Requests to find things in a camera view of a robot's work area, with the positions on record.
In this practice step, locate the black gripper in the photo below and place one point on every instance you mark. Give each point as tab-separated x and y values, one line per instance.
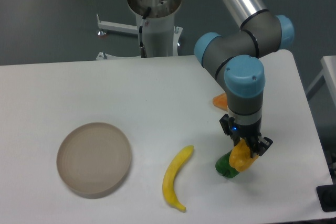
247	127

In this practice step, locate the yellow bell pepper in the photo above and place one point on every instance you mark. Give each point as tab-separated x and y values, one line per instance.
240	158

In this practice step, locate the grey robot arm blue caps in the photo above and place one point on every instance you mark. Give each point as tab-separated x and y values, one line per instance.
234	61

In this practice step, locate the green bell pepper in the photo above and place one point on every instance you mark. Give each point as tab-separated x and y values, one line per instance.
224	168

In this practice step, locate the yellow banana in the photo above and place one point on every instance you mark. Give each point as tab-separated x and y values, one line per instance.
168	191

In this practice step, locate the black device at table edge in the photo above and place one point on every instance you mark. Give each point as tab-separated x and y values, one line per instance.
326	195

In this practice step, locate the white side table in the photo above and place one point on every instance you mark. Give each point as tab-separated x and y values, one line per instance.
325	76

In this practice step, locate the beige round plate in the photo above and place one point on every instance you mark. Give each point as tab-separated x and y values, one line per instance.
94	160

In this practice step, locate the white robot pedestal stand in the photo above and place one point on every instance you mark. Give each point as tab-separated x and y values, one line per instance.
155	27

